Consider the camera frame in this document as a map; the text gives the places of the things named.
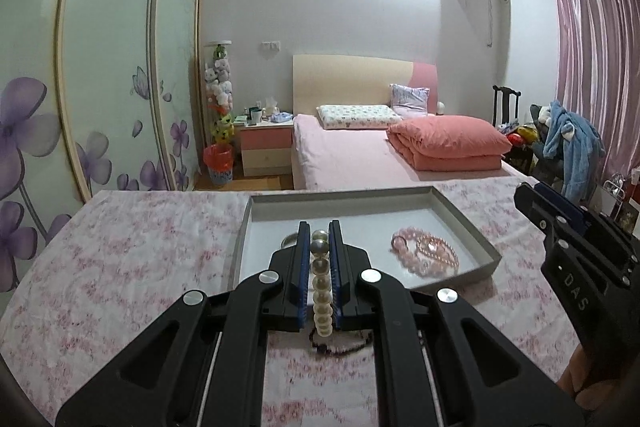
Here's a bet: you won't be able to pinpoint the colourful toys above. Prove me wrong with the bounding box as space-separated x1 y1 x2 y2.
504 124 539 148

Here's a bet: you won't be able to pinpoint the clear tube of plush toys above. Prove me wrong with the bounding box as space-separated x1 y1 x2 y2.
202 40 236 148

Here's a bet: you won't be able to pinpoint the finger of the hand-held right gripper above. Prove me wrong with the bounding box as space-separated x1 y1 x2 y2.
532 180 589 229
513 183 567 242

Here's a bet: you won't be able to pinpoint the folded pink duvet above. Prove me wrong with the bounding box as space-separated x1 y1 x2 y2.
385 115 514 172

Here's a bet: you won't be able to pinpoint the white pearl bracelet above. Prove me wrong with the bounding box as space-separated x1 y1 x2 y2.
309 229 336 339

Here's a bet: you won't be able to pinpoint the pink bead necklace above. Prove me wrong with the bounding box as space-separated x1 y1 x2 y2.
389 229 460 279

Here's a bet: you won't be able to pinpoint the wardrobe with purple flower doors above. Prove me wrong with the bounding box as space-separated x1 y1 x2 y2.
0 0 207 293

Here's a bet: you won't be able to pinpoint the person's right hand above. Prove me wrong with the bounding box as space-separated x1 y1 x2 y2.
558 346 628 413

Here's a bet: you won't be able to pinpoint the metal wire rack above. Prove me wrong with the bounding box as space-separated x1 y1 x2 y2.
602 173 629 208

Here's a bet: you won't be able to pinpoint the black bead bracelet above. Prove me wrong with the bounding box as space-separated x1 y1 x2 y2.
307 326 374 359

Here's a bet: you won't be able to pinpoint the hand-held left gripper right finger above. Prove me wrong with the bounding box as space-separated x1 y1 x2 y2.
327 219 586 427

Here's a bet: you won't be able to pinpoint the white patterned pillow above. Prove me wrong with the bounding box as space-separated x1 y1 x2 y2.
315 104 396 130

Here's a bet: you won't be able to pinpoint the pink curtain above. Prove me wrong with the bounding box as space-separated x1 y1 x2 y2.
547 0 640 208

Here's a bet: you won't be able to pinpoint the purple patterned pillow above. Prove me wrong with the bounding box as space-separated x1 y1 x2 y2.
389 83 431 114

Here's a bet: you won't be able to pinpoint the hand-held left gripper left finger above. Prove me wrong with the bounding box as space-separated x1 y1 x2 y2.
55 221 314 427

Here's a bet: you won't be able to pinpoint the blue clothing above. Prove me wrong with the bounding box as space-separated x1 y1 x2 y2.
542 99 606 198

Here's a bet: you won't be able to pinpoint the grey cardboard tray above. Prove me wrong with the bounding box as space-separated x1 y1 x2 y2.
227 186 503 296

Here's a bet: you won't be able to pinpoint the red waste bin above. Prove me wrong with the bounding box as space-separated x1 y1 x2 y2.
202 144 235 187

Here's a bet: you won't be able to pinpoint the pink and cream nightstand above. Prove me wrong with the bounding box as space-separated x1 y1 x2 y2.
238 121 295 178

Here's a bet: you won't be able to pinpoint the pink floral tablecloth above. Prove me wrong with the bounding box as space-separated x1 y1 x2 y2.
0 177 591 427

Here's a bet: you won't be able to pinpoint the dark wooden chair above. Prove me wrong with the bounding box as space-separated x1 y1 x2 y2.
492 85 524 128

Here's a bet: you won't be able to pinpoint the pink bed with cream headboard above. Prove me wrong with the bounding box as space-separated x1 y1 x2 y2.
291 54 532 191

